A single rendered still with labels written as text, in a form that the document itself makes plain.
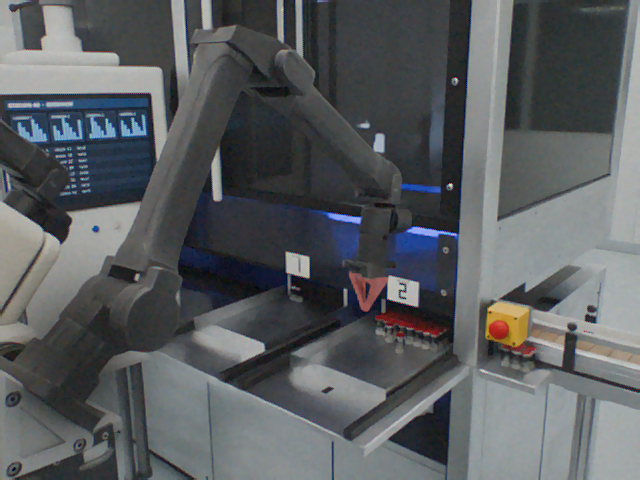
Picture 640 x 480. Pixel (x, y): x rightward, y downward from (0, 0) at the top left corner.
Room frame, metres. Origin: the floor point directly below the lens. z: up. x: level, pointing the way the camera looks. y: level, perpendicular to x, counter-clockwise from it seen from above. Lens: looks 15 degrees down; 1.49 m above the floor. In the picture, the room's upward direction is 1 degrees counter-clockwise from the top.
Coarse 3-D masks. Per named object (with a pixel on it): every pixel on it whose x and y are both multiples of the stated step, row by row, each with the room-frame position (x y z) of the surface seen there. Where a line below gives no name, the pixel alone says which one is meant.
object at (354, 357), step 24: (336, 336) 1.34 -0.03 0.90; (360, 336) 1.38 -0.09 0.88; (312, 360) 1.18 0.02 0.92; (336, 360) 1.25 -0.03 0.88; (360, 360) 1.25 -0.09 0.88; (384, 360) 1.24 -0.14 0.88; (408, 360) 1.24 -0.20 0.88; (432, 360) 1.19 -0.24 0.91; (336, 384) 1.13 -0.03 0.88; (360, 384) 1.09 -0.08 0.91; (384, 384) 1.13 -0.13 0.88
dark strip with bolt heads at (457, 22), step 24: (456, 0) 1.27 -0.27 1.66; (456, 24) 1.27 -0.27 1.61; (456, 48) 1.27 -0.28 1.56; (456, 72) 1.26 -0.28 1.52; (456, 96) 1.26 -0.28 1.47; (456, 120) 1.26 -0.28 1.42; (456, 144) 1.26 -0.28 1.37; (456, 168) 1.26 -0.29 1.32; (456, 192) 1.25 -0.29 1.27; (456, 216) 1.25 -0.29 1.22
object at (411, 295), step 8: (392, 280) 1.35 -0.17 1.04; (400, 280) 1.33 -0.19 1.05; (392, 288) 1.35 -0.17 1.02; (400, 288) 1.33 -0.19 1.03; (408, 288) 1.32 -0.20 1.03; (416, 288) 1.31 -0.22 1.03; (392, 296) 1.35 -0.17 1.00; (408, 296) 1.32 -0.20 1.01; (416, 296) 1.31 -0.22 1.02; (416, 304) 1.31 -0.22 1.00
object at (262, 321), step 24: (216, 312) 1.49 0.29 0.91; (240, 312) 1.55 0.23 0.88; (264, 312) 1.55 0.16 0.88; (288, 312) 1.55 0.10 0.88; (312, 312) 1.55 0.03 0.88; (336, 312) 1.47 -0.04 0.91; (216, 336) 1.38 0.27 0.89; (240, 336) 1.32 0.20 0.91; (264, 336) 1.38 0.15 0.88; (288, 336) 1.33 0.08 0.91
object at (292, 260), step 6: (288, 258) 1.57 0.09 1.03; (294, 258) 1.56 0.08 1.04; (300, 258) 1.54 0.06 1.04; (306, 258) 1.53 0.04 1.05; (288, 264) 1.57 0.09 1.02; (294, 264) 1.56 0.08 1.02; (306, 264) 1.53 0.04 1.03; (288, 270) 1.57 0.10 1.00; (294, 270) 1.56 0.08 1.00; (306, 270) 1.53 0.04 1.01; (306, 276) 1.53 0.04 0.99
